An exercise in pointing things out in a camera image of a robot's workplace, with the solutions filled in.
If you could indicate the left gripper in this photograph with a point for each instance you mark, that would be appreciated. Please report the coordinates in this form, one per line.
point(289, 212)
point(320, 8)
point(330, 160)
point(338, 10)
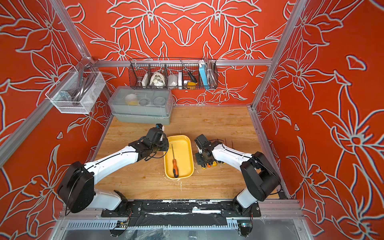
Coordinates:
point(165, 143)

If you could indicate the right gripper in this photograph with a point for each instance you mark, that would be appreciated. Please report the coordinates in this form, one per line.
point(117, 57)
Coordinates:
point(199, 161)

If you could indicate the yellow plastic tray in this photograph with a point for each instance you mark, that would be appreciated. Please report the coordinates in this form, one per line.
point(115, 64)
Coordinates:
point(184, 156)

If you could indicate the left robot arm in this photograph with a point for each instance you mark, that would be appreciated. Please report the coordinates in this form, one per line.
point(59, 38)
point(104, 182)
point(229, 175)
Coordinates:
point(77, 188)

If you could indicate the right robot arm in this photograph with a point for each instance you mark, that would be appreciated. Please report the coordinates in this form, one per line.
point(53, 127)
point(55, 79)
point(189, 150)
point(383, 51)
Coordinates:
point(260, 177)

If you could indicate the grey lidded storage box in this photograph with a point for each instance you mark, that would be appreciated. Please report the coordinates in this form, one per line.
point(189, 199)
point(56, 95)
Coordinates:
point(142, 106)

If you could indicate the light blue box in basket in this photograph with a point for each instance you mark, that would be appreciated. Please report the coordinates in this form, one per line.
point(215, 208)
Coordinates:
point(203, 73)

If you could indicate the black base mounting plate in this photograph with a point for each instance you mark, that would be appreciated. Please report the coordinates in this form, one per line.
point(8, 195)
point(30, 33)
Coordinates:
point(222, 208)

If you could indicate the white cloth in basket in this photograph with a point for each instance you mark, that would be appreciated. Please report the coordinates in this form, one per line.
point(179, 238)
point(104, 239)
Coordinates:
point(157, 80)

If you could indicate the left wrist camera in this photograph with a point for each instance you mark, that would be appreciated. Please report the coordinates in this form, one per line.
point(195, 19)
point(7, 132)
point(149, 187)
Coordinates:
point(160, 127)

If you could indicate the screwdriver in wall basket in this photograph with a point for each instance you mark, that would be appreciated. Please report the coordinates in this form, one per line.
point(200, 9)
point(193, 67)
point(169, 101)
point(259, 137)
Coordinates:
point(192, 77)

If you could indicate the black wire wall basket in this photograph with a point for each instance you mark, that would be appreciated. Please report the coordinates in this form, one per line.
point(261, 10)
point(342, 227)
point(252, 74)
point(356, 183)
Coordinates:
point(177, 78)

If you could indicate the clear plastic wall bin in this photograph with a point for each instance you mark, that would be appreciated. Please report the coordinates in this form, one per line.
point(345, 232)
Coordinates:
point(76, 92)

